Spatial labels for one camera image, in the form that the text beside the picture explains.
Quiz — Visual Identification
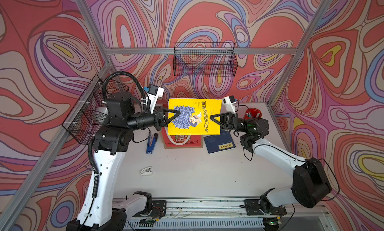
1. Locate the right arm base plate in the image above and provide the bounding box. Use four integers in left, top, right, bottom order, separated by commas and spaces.
240, 199, 287, 216

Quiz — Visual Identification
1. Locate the small white stapler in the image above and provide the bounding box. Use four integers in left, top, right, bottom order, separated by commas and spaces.
140, 167, 153, 176

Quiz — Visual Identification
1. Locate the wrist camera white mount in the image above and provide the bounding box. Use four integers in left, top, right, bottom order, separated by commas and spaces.
222, 96, 237, 114
143, 84, 165, 114

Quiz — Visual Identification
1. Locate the black wire basket wall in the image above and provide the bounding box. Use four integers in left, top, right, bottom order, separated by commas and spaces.
173, 41, 238, 77
61, 74, 130, 147

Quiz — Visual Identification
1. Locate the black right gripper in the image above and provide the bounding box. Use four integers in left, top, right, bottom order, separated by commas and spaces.
207, 112, 250, 134

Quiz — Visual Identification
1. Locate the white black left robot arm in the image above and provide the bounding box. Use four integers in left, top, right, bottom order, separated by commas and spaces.
66, 71, 181, 231

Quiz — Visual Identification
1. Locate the grey tape roll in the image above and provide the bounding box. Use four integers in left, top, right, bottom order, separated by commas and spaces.
94, 107, 109, 117

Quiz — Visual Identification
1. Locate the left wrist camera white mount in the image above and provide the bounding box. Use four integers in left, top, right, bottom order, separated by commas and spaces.
143, 84, 165, 114

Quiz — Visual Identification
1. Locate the black wire basket left wall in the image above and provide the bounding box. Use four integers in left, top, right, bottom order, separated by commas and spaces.
61, 74, 130, 147

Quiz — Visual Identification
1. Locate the yellow illustrated book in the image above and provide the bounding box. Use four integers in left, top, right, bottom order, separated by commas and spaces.
167, 99, 222, 136

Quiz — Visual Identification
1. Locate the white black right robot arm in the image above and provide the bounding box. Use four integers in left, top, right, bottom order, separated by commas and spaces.
210, 113, 332, 214

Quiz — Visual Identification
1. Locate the green circuit board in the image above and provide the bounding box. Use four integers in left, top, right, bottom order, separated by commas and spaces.
139, 219, 158, 228

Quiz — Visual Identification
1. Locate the navy book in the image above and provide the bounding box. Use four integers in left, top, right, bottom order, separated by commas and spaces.
204, 131, 236, 154

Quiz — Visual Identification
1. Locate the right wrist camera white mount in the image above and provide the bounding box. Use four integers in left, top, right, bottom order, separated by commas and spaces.
222, 96, 237, 114

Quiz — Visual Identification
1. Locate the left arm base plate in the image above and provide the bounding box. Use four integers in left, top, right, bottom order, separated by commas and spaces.
140, 200, 167, 218

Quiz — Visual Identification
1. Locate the red beige canvas tote bag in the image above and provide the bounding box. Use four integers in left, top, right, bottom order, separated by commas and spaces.
160, 103, 204, 150

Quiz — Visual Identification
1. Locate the black wire basket back wall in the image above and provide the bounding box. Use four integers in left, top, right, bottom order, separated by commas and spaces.
173, 41, 238, 77

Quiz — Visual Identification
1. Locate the red pen holder cup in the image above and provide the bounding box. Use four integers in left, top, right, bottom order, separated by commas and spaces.
244, 108, 262, 120

